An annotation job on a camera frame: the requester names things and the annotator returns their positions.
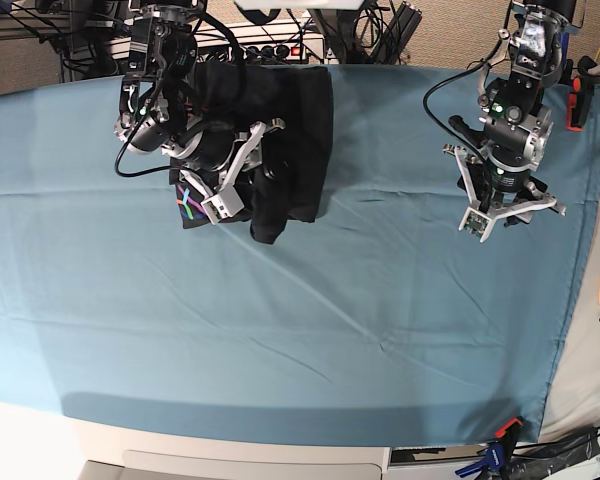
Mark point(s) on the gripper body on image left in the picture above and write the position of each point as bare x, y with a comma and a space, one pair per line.
212, 155

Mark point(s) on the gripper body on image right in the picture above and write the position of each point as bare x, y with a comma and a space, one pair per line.
501, 175

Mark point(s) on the dark grey T-shirt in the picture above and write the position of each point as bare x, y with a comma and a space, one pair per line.
303, 98

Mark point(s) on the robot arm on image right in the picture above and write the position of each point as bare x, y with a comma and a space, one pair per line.
512, 80

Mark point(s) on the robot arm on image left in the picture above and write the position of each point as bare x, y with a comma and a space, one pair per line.
192, 106

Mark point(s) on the white power strip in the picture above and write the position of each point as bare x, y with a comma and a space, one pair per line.
300, 48

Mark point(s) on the orange black clamp top right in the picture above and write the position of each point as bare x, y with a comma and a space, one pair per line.
579, 102

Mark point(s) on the teal table cloth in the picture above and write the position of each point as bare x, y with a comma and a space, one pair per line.
380, 324

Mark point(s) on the blue orange clamp bottom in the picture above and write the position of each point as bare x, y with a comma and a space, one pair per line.
497, 455

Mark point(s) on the black plastic bag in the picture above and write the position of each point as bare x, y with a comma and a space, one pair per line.
539, 462

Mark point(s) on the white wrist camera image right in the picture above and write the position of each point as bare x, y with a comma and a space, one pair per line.
477, 223

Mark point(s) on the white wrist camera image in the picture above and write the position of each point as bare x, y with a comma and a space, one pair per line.
477, 223
223, 205

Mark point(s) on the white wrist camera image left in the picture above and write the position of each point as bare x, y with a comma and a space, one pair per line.
223, 205

